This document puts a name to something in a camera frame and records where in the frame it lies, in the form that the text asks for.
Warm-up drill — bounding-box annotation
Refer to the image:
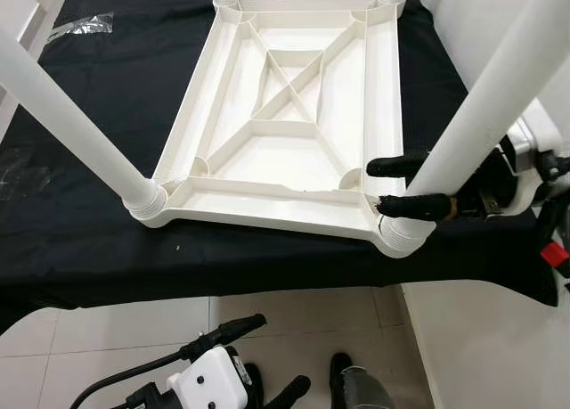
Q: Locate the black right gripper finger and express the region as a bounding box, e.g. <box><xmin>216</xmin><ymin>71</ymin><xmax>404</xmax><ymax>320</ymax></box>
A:
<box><xmin>367</xmin><ymin>151</ymin><xmax>430</xmax><ymax>180</ymax></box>
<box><xmin>377</xmin><ymin>193</ymin><xmax>452</xmax><ymax>223</ymax></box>

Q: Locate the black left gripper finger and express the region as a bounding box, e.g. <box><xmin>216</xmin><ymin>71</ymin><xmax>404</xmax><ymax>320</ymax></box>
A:
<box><xmin>267</xmin><ymin>375</ymin><xmax>313</xmax><ymax>409</ymax></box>
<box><xmin>181</xmin><ymin>314</ymin><xmax>268</xmax><ymax>361</ymax></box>

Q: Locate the black table cloth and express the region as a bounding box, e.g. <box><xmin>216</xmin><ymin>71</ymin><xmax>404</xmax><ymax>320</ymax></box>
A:
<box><xmin>0</xmin><ymin>0</ymin><xmax>564</xmax><ymax>334</ymax></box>

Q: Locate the white plastic table top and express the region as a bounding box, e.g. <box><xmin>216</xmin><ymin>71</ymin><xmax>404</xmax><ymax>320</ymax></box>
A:
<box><xmin>125</xmin><ymin>0</ymin><xmax>437</xmax><ymax>260</ymax></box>

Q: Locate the clear tape patch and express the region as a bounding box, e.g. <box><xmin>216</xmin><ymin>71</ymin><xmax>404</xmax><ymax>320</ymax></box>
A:
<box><xmin>0</xmin><ymin>146</ymin><xmax>38</xmax><ymax>200</ymax></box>

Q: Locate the clear plastic wrap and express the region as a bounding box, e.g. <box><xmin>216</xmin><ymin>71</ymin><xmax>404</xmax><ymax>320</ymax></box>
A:
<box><xmin>45</xmin><ymin>12</ymin><xmax>115</xmax><ymax>45</ymax></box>

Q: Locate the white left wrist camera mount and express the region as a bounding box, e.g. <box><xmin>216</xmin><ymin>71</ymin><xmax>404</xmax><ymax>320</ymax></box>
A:
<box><xmin>167</xmin><ymin>347</ymin><xmax>250</xmax><ymax>409</ymax></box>

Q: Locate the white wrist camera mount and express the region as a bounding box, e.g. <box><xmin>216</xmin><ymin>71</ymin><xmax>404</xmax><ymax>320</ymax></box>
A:
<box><xmin>167</xmin><ymin>347</ymin><xmax>250</xmax><ymax>409</ymax></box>
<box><xmin>508</xmin><ymin>102</ymin><xmax>566</xmax><ymax>216</ymax></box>

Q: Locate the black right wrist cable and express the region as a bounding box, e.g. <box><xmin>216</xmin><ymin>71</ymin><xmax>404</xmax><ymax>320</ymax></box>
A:
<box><xmin>537</xmin><ymin>151</ymin><xmax>570</xmax><ymax>245</ymax></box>

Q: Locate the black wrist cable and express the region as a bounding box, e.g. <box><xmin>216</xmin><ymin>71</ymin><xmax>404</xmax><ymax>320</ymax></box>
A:
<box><xmin>537</xmin><ymin>151</ymin><xmax>570</xmax><ymax>245</ymax></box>
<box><xmin>69</xmin><ymin>351</ymin><xmax>192</xmax><ymax>409</ymax></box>

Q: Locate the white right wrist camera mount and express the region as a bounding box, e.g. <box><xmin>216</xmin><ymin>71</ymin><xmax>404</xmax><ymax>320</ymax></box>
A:
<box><xmin>508</xmin><ymin>102</ymin><xmax>566</xmax><ymax>216</ymax></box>

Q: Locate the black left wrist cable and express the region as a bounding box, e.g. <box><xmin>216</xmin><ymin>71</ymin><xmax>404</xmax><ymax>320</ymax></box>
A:
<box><xmin>69</xmin><ymin>351</ymin><xmax>192</xmax><ymax>409</ymax></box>

